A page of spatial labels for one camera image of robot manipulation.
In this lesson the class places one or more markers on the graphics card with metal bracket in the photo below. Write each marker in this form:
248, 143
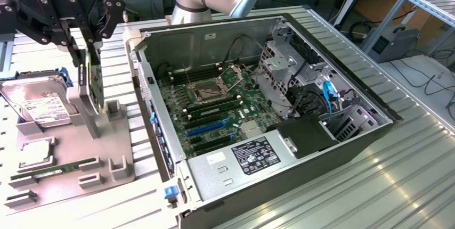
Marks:
94, 88

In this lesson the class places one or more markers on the hard disk with blue caddy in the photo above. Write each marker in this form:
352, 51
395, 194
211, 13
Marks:
32, 98

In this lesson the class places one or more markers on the thin metal locking lever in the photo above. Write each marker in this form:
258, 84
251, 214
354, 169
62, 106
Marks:
188, 75

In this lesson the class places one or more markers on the CPU socket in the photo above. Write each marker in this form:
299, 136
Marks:
206, 90

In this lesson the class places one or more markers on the RAM stick with white label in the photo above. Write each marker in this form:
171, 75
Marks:
214, 111

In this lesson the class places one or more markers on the silver CPU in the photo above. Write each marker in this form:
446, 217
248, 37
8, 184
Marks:
35, 153

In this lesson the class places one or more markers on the black expansion slot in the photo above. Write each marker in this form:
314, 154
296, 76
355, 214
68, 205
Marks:
210, 139
204, 122
214, 146

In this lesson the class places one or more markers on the grey parts rack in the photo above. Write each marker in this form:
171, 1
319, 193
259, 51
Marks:
71, 154

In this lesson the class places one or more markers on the blue expansion slot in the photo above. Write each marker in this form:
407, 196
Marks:
206, 129

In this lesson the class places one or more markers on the silver drive cage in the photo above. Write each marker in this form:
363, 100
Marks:
280, 64

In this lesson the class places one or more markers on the green motherboard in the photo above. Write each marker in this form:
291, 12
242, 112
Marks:
255, 101

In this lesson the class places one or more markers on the green RAM stick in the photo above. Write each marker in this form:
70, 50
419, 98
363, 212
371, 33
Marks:
54, 170

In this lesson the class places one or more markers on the silver chipset heat sink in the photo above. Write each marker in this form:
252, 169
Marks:
252, 127

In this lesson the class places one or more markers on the grey power supply unit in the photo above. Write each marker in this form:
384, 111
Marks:
214, 175

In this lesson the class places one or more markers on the blue case latch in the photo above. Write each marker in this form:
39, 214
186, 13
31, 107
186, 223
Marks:
171, 191

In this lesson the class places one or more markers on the black plastic shroud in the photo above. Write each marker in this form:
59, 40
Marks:
302, 135

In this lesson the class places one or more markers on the silver perforated disk bay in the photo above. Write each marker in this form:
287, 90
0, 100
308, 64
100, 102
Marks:
348, 127

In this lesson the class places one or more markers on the grey equipment box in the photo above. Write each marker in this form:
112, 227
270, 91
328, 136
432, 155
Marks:
394, 42

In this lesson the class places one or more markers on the open black PC case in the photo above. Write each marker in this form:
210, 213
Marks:
248, 207

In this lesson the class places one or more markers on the aluminium profile frame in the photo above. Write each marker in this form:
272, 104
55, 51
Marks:
426, 2

